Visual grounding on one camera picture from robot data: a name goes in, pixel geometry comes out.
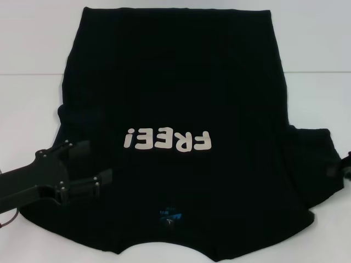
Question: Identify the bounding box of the black t-shirt with FREE print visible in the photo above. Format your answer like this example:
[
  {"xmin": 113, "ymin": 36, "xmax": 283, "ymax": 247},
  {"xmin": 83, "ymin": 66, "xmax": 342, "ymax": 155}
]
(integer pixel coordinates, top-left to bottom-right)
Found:
[{"xmin": 18, "ymin": 7, "xmax": 346, "ymax": 250}]

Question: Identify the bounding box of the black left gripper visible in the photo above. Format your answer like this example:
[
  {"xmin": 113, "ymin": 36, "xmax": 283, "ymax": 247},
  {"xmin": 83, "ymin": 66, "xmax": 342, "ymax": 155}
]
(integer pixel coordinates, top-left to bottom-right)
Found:
[{"xmin": 0, "ymin": 139, "xmax": 114, "ymax": 212}]

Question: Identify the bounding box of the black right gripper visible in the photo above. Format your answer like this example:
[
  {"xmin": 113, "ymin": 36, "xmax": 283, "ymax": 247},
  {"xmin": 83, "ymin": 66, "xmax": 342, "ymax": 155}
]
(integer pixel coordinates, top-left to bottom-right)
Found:
[{"xmin": 326, "ymin": 151, "xmax": 351, "ymax": 181}]

